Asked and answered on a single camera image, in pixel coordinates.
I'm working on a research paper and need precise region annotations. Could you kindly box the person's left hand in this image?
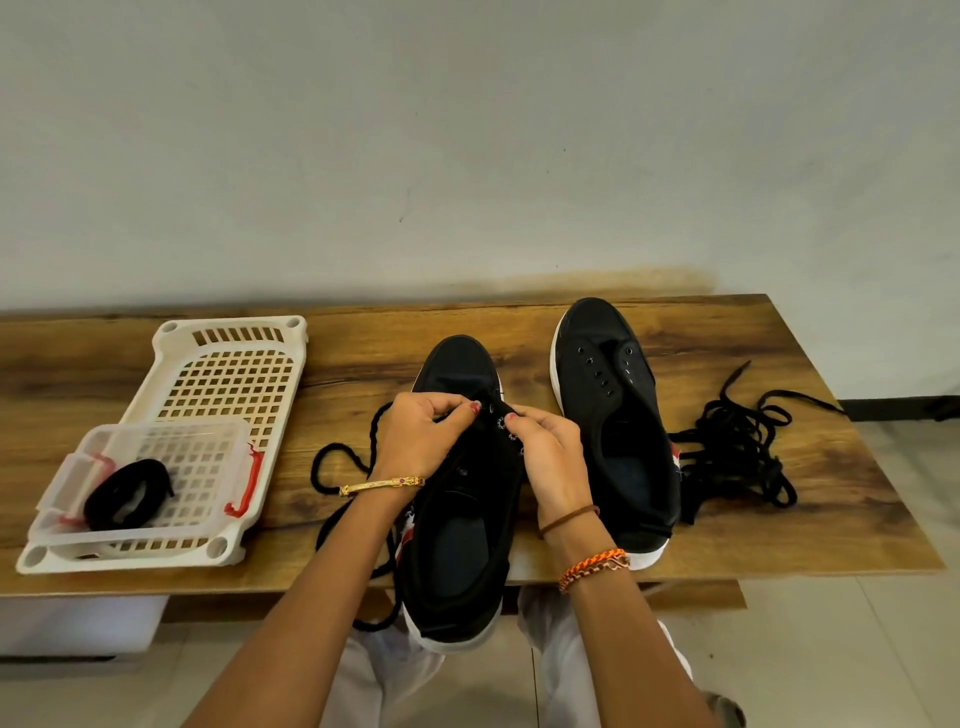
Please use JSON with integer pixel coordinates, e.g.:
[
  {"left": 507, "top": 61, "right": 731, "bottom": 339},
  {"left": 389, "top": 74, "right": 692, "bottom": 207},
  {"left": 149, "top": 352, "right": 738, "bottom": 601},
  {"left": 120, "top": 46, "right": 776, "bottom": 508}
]
[{"left": 369, "top": 391, "right": 485, "bottom": 491}]

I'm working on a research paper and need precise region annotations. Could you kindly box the person's right hand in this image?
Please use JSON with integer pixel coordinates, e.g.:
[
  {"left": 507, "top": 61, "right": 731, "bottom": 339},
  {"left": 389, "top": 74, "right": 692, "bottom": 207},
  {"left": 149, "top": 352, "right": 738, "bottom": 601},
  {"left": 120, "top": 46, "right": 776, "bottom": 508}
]
[{"left": 501, "top": 403, "right": 600, "bottom": 536}]

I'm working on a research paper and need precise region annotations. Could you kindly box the black sneaker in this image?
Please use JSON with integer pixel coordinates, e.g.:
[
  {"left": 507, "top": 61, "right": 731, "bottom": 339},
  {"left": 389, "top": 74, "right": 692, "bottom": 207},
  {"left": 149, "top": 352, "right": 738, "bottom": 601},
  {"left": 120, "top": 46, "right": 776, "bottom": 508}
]
[
  {"left": 391, "top": 333, "right": 528, "bottom": 656},
  {"left": 547, "top": 295, "right": 684, "bottom": 573}
]

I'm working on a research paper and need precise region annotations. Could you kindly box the black band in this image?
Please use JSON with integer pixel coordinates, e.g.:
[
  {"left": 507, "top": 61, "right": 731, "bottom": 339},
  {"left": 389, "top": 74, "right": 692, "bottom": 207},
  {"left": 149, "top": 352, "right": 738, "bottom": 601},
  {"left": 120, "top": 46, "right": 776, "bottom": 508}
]
[
  {"left": 309, "top": 393, "right": 530, "bottom": 635},
  {"left": 82, "top": 456, "right": 177, "bottom": 534}
]

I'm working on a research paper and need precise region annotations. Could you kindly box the black shoelace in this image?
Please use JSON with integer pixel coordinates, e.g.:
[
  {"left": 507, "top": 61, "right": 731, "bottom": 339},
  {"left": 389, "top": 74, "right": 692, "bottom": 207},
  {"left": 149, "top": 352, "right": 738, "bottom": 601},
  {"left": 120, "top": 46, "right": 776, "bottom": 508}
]
[
  {"left": 666, "top": 397, "right": 800, "bottom": 528},
  {"left": 666, "top": 357, "right": 851, "bottom": 528}
]

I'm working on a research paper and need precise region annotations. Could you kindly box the person's left forearm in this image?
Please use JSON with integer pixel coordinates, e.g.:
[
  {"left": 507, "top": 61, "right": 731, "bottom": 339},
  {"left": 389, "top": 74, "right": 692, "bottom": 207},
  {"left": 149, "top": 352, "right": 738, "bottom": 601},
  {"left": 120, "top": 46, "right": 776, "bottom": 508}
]
[{"left": 178, "top": 483, "right": 422, "bottom": 728}]

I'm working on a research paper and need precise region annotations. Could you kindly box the person's right forearm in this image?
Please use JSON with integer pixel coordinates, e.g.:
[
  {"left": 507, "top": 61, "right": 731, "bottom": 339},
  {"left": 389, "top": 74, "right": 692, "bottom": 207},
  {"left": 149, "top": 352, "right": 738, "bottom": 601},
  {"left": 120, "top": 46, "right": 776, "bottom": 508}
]
[{"left": 543, "top": 513, "right": 723, "bottom": 728}]

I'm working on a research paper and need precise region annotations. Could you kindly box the white plastic lattice basket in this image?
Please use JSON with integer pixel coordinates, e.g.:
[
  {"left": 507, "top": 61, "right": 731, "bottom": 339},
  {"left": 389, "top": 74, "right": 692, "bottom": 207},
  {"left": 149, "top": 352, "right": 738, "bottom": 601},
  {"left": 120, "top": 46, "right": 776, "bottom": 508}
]
[{"left": 15, "top": 313, "right": 311, "bottom": 578}]

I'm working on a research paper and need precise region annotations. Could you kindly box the grey slipper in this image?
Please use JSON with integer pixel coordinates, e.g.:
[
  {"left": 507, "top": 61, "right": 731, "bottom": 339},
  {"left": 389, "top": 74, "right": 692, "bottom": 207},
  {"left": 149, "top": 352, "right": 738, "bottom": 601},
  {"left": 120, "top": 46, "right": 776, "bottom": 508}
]
[{"left": 703, "top": 690, "right": 750, "bottom": 728}]

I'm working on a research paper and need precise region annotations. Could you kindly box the white box under table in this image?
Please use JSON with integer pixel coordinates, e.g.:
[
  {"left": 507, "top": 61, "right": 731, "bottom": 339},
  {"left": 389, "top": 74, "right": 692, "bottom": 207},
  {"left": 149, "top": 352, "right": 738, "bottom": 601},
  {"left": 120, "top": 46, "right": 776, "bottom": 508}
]
[{"left": 0, "top": 594, "right": 171, "bottom": 660}]

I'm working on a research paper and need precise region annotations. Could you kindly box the gold bracelet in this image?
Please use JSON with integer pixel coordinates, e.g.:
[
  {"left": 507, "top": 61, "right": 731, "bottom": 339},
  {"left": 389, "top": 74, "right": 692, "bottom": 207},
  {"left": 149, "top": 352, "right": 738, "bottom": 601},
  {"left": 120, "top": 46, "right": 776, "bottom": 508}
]
[{"left": 336, "top": 474, "right": 429, "bottom": 500}]

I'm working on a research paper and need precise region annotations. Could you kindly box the orange braided bracelet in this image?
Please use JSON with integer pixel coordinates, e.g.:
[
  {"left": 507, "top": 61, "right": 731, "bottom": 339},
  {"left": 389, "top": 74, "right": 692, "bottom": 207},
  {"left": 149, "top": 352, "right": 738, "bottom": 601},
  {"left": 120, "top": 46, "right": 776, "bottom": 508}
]
[{"left": 556, "top": 544, "right": 633, "bottom": 597}]

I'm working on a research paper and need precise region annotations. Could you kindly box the clear container with red handles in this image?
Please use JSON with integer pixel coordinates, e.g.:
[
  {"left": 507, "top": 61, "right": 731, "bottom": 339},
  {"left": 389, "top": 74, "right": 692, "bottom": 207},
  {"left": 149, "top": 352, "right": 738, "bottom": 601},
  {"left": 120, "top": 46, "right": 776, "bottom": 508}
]
[{"left": 28, "top": 417, "right": 269, "bottom": 551}]

